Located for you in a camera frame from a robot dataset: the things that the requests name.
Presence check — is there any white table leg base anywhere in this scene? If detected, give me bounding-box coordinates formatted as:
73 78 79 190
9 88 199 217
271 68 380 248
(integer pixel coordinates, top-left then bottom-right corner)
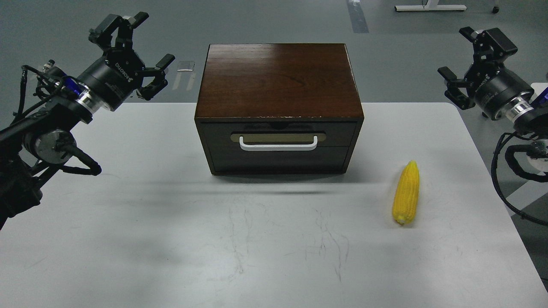
394 0 467 12

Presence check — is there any yellow corn cob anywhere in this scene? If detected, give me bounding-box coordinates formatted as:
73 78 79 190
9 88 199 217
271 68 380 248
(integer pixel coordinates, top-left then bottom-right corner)
392 160 420 225

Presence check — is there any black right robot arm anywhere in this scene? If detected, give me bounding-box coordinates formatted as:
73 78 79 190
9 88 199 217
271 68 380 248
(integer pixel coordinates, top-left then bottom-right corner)
437 27 547 135

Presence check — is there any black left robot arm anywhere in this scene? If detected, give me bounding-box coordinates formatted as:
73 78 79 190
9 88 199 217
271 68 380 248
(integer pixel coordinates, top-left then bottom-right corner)
0 12 175 225

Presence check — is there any dark wooden drawer cabinet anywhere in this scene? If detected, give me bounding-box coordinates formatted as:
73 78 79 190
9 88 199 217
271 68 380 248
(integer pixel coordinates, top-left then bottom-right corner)
194 43 364 152

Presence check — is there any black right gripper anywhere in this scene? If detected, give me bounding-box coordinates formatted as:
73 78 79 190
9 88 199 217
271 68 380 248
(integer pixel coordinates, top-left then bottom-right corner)
437 26 534 120

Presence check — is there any drawer with white handle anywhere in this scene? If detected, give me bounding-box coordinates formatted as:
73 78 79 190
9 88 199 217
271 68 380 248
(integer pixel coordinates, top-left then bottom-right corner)
197 121 361 175

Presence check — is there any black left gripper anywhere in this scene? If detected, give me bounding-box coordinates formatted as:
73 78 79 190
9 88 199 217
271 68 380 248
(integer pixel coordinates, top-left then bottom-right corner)
77 12 176 111

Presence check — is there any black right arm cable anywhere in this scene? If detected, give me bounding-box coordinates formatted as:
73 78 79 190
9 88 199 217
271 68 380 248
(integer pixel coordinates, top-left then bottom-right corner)
491 132 548 226

